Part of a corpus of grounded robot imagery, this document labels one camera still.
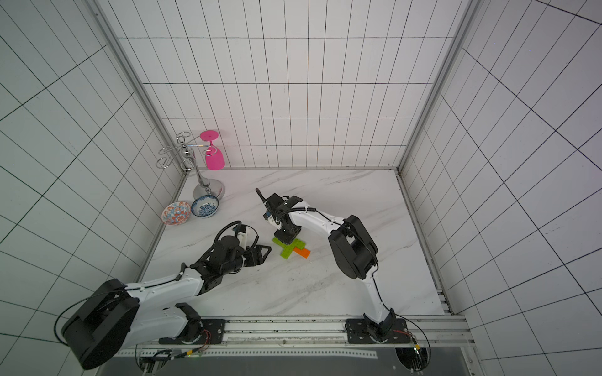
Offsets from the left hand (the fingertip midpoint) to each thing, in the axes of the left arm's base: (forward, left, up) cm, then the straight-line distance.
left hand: (262, 253), depth 86 cm
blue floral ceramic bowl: (+23, +30, -3) cm, 38 cm away
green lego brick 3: (+1, -7, +7) cm, 10 cm away
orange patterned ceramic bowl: (+19, +41, -2) cm, 45 cm away
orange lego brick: (+2, -16, -3) cm, 16 cm away
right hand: (+10, -10, -1) cm, 15 cm away
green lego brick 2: (+2, -9, -3) cm, 9 cm away
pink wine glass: (+39, +25, +11) cm, 48 cm away
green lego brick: (+5, -14, -3) cm, 15 cm away
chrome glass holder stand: (+32, +31, 0) cm, 45 cm away
